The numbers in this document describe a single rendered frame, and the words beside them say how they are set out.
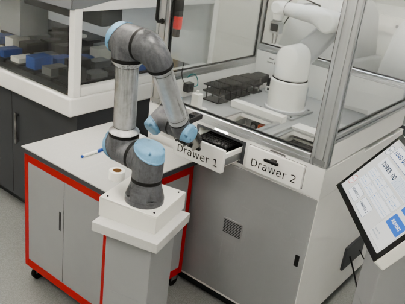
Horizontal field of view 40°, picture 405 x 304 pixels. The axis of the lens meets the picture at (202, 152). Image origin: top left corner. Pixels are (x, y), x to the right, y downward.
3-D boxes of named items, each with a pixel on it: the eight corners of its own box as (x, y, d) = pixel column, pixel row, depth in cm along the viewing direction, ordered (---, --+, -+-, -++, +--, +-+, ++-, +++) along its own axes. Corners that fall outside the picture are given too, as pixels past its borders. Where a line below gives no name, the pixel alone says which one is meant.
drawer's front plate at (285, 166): (299, 190, 240) (304, 167, 235) (244, 167, 255) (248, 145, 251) (301, 189, 241) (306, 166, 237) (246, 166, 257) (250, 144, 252)
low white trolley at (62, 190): (102, 337, 258) (109, 193, 229) (22, 277, 292) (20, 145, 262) (182, 285, 302) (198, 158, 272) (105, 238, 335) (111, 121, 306)
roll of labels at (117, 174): (105, 179, 240) (106, 171, 238) (113, 173, 246) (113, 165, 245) (120, 183, 238) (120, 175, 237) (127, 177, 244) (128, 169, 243)
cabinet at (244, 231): (287, 347, 267) (320, 201, 236) (136, 255, 323) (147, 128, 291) (366, 268, 338) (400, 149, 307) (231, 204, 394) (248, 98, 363)
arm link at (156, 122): (159, 129, 213) (177, 110, 217) (139, 119, 219) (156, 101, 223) (166, 142, 219) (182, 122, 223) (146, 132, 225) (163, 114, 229)
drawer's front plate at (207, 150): (220, 174, 245) (224, 151, 241) (172, 152, 261) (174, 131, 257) (223, 172, 247) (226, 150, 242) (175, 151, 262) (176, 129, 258)
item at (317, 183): (319, 200, 237) (325, 169, 231) (147, 127, 292) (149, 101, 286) (398, 148, 308) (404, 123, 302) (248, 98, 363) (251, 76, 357)
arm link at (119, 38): (125, 174, 207) (131, 30, 183) (99, 160, 215) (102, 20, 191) (147, 164, 215) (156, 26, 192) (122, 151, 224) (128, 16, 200)
